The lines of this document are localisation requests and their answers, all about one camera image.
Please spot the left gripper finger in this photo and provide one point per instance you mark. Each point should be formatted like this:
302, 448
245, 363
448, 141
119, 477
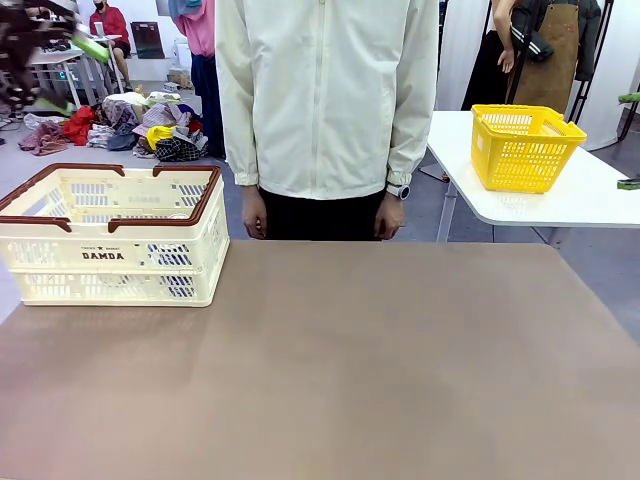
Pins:
90, 46
55, 106

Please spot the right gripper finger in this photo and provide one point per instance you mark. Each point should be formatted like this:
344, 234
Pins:
629, 184
629, 98

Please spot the yellow plastic basket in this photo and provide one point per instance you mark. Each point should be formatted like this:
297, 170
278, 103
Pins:
520, 165

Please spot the cream basket with brown rim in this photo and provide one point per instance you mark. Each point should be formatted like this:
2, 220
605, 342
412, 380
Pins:
115, 272

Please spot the person's right hand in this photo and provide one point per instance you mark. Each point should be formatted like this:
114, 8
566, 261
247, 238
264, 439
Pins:
254, 217

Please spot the person's left hand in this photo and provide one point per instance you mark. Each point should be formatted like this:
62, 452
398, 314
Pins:
390, 222

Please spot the person in red jacket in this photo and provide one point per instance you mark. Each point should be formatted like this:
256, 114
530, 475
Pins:
111, 27

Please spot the red cloth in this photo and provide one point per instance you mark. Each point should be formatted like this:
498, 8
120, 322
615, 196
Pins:
80, 125

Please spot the pink patterned cloth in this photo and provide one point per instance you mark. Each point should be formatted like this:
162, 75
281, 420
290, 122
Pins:
45, 140

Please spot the white desk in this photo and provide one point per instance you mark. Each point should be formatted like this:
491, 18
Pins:
50, 57

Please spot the black metal stand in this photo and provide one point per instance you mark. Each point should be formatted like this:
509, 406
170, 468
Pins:
586, 100

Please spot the white floral cloth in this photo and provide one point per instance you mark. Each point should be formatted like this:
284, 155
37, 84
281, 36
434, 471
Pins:
101, 136

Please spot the black panel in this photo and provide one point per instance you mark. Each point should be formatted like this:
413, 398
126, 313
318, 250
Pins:
147, 42

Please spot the white side table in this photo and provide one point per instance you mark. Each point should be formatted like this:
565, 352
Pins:
575, 205

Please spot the blue grey cloth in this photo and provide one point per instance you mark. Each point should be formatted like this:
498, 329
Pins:
121, 141

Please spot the person in brown apron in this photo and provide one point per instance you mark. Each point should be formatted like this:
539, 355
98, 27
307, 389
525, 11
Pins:
550, 60

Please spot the small cardboard box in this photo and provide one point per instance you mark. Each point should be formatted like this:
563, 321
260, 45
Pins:
180, 80

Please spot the purple plaid cloth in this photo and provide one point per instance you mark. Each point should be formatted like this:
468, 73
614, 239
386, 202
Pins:
167, 116

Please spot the yellow cloth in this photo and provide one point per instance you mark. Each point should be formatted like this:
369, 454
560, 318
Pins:
161, 135

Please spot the person in pink top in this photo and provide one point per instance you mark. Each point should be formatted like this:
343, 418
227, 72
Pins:
202, 30

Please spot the black white checked cloth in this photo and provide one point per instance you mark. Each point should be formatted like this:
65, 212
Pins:
182, 149

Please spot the white wrist watch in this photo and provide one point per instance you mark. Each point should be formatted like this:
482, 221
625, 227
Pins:
402, 191

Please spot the cream white zip jacket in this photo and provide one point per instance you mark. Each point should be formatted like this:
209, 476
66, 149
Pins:
325, 100

